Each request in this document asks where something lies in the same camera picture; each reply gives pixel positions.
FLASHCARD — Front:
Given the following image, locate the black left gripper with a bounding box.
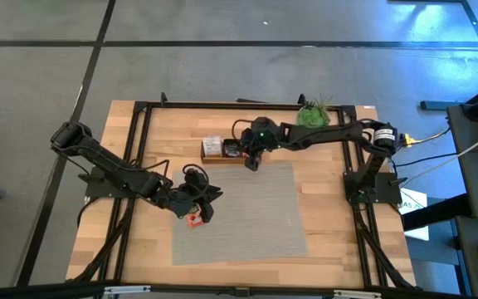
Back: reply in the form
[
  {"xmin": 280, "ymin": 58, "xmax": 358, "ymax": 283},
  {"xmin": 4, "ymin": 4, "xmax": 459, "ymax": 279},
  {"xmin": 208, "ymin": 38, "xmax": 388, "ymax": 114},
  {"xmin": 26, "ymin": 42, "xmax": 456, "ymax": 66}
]
[{"xmin": 168, "ymin": 164, "xmax": 225, "ymax": 224}]

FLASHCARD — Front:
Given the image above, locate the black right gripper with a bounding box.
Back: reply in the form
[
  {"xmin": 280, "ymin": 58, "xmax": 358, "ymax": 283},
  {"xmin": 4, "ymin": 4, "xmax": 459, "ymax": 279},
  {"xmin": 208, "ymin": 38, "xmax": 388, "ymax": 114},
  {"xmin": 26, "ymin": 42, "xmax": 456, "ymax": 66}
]
[{"xmin": 240, "ymin": 115, "xmax": 284, "ymax": 172}]

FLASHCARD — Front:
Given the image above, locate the dark purple tea packet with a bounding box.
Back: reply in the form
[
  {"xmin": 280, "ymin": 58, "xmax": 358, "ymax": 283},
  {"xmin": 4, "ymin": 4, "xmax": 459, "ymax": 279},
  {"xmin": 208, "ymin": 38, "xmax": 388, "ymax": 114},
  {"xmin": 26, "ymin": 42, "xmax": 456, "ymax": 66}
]
[{"xmin": 222, "ymin": 139, "xmax": 245, "ymax": 159}]

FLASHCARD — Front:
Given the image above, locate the orange peach tea packet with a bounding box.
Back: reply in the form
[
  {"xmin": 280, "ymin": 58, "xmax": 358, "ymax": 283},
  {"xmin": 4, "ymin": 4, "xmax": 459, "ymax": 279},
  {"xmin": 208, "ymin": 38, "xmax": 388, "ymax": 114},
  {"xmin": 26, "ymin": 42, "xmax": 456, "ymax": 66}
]
[{"xmin": 186, "ymin": 206, "xmax": 206, "ymax": 230}]

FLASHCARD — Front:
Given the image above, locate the white orange Tazo tea packet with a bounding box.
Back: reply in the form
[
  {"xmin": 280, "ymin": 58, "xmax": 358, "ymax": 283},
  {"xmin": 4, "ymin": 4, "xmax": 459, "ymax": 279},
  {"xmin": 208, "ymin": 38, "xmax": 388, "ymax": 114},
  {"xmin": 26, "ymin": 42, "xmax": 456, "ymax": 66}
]
[{"xmin": 202, "ymin": 135, "xmax": 224, "ymax": 159}]

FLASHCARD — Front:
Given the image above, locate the wooden tea organizer box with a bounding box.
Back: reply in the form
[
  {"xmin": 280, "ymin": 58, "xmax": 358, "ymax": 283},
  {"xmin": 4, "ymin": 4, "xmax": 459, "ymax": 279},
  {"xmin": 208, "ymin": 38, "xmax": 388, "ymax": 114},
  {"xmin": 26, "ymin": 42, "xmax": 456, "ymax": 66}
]
[{"xmin": 200, "ymin": 136, "xmax": 265, "ymax": 166}]

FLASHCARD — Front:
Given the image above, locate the grey woven placemat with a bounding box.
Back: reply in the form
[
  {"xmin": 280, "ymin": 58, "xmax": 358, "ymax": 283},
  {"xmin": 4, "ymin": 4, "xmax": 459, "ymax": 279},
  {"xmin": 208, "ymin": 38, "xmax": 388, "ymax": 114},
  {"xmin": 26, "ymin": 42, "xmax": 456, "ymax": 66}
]
[{"xmin": 171, "ymin": 161, "xmax": 309, "ymax": 267}]

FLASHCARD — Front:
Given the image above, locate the succulent in white patterned pot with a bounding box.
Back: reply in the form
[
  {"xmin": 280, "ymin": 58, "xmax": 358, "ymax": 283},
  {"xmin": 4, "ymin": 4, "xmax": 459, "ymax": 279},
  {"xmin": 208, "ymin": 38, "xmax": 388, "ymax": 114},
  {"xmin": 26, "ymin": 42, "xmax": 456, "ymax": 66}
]
[{"xmin": 295, "ymin": 94, "xmax": 334, "ymax": 129}]

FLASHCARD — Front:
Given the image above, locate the white paper sign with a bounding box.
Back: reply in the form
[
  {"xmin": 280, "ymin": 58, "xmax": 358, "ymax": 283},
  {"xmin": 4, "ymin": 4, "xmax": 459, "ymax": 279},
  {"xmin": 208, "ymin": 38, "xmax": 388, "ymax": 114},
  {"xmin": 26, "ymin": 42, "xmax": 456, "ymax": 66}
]
[{"xmin": 398, "ymin": 187, "xmax": 430, "ymax": 243}]

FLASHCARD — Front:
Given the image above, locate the black desk leg bar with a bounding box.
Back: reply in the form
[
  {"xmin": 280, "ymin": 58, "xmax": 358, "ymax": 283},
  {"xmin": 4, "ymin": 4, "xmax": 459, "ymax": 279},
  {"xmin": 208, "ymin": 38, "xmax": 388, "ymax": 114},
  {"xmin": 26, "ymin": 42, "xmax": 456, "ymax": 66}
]
[{"xmin": 402, "ymin": 194, "xmax": 472, "ymax": 233}]

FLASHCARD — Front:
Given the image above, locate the teal metal bar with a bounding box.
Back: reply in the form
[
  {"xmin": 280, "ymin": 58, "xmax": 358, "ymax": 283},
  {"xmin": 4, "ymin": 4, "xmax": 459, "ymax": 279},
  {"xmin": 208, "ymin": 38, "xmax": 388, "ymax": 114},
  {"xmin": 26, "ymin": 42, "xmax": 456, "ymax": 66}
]
[{"xmin": 419, "ymin": 100, "xmax": 463, "ymax": 111}]

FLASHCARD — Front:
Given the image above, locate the black aluminium table frame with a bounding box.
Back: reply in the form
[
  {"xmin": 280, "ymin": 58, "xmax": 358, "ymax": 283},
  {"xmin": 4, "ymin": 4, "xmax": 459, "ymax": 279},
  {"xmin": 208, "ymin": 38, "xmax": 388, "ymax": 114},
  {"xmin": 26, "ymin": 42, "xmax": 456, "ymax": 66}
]
[{"xmin": 65, "ymin": 91, "xmax": 417, "ymax": 292}]

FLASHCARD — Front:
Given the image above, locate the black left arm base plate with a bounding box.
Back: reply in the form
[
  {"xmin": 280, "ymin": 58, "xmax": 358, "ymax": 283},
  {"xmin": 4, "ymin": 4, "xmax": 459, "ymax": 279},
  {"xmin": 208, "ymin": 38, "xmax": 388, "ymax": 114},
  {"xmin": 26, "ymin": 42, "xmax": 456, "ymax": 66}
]
[{"xmin": 77, "ymin": 164, "xmax": 144, "ymax": 199}]

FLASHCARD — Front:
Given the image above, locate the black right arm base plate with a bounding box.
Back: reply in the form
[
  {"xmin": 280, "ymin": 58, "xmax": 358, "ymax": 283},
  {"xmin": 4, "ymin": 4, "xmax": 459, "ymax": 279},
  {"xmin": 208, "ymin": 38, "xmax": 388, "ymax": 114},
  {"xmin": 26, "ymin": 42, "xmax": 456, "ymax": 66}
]
[{"xmin": 344, "ymin": 170, "xmax": 402, "ymax": 205}]

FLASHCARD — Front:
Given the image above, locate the yellow power cable plug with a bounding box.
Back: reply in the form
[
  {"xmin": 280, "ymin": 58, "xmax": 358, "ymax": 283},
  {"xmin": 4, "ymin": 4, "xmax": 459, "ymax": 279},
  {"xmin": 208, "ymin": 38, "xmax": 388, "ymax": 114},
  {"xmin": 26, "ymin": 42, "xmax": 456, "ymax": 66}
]
[{"xmin": 398, "ymin": 129, "xmax": 451, "ymax": 148}]

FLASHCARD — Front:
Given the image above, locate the black overhead camera beam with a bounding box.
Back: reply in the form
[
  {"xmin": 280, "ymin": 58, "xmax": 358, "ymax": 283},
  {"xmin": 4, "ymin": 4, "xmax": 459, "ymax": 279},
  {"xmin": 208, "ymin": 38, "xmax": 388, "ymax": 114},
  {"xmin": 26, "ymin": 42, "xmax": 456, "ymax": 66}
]
[{"xmin": 0, "ymin": 280, "xmax": 478, "ymax": 299}]

